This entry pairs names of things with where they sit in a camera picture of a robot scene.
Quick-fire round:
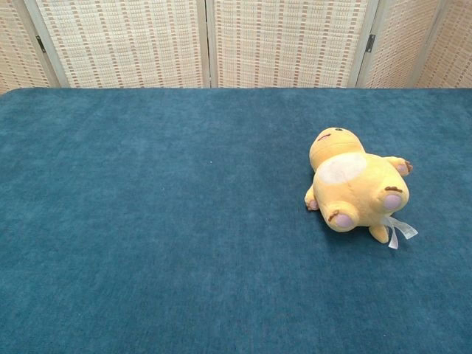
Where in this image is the blue velvet tablecloth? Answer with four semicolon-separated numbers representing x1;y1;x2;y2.
0;87;472;354

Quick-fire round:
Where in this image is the woven folding screen panel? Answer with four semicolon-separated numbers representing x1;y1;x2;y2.
0;0;60;95
355;0;449;89
412;0;472;89
24;0;213;89
205;0;381;89

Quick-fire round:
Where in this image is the yellow plush toy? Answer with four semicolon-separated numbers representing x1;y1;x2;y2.
304;126;420;250

